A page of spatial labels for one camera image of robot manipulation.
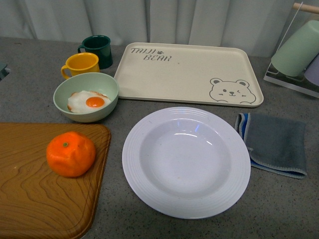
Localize white round plate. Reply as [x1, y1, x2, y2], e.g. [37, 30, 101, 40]
[122, 107, 251, 219]

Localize grey folded cloth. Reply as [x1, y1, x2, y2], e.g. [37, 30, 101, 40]
[234, 113, 307, 179]

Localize dark green mug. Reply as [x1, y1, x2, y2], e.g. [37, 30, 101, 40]
[78, 35, 113, 69]

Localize light green bowl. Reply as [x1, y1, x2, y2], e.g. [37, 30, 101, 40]
[53, 72, 119, 122]

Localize wooden cutting board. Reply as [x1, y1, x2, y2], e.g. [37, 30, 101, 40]
[0, 122, 111, 239]

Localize orange mandarin fruit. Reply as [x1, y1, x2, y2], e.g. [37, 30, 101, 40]
[46, 131, 96, 177]

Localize fake fried egg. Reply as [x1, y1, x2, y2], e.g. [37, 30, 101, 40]
[67, 91, 111, 114]

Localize light green cup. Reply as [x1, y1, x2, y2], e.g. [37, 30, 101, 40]
[271, 20, 319, 77]

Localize yellow mug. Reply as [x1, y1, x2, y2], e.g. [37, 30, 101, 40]
[61, 52, 100, 79]

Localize purple cup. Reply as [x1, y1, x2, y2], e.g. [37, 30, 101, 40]
[304, 54, 319, 86]

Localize white cup rack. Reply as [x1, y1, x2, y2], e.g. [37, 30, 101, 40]
[264, 3, 319, 98]

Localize grey white curtain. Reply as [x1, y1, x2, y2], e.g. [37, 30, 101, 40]
[0, 0, 319, 58]

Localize beige bear tray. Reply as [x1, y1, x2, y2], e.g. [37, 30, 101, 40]
[115, 42, 264, 107]

